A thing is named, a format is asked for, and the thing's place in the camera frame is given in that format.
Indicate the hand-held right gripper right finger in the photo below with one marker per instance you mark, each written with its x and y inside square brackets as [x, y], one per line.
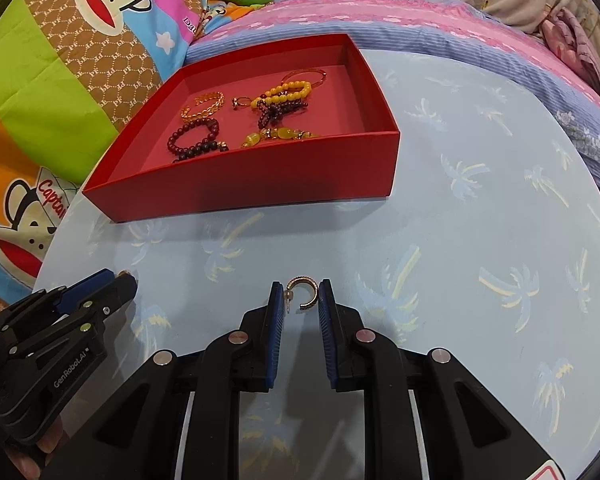
[327, 340]

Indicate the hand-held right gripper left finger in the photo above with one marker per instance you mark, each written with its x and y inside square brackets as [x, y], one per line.
[272, 340]

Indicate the cartoon monkey print blanket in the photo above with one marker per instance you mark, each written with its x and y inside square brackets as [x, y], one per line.
[55, 85]

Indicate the person's left hand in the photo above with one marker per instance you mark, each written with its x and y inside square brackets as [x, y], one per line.
[30, 455]

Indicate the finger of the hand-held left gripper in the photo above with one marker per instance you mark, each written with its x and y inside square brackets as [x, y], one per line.
[112, 297]
[87, 285]

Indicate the plain gold bangle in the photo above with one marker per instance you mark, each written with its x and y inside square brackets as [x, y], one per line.
[306, 75]

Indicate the pink and blue striped pillow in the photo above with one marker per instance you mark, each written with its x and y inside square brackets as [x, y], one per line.
[430, 35]

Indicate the red cardboard box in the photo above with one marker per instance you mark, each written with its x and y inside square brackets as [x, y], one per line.
[260, 175]

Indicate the folded pink cloth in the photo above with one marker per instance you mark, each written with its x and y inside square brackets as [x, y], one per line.
[577, 45]

